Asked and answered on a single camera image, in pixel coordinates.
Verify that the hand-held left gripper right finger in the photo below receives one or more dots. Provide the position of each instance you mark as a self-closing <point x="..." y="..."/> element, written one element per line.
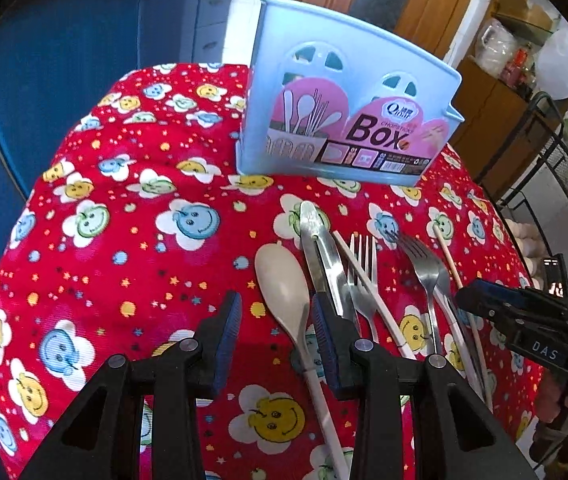
<point x="324" y="340"/>

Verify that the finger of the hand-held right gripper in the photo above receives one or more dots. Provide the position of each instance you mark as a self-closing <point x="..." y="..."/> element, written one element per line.
<point x="479" y="305"/>
<point x="496" y="290"/>

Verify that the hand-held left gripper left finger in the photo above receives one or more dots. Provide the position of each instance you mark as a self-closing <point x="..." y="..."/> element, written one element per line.
<point x="229" y="330"/>

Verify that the white chopstick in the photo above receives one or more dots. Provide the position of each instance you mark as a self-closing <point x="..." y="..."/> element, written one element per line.
<point x="364" y="277"/>
<point x="456" y="330"/>

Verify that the wooden chopstick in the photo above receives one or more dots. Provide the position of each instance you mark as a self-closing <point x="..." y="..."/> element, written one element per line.
<point x="451" y="265"/>

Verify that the stainless steel table knife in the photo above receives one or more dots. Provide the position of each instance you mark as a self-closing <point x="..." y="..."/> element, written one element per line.
<point x="321" y="250"/>

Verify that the light blue utensil holder box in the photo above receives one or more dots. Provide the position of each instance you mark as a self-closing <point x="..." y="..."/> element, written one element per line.
<point x="284" y="70"/>

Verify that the person's right hand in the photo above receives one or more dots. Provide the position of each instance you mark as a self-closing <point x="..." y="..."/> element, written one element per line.
<point x="556" y="402"/>

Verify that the pile of eggs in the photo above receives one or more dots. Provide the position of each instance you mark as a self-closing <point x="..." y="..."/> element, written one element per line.
<point x="526" y="245"/>

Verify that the stainless steel fork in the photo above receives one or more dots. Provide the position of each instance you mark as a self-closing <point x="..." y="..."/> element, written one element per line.
<point x="421" y="262"/>

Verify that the beige plastic fork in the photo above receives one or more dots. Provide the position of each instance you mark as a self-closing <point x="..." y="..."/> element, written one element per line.
<point x="362" y="260"/>

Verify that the red smiley-flower printed cloth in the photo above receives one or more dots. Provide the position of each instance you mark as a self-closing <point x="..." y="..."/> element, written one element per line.
<point x="139" y="270"/>

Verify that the wooden shelf unit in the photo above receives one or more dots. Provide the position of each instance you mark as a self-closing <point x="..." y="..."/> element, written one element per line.
<point x="499" y="110"/>

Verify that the clear plastic bag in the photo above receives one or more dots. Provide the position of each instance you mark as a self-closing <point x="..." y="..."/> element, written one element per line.
<point x="496" y="45"/>

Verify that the wooden door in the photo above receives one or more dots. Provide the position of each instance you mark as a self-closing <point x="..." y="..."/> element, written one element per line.
<point x="429" y="5"/>

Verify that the blue cabinet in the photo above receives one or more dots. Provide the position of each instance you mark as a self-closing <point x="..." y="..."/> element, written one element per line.
<point x="64" y="70"/>

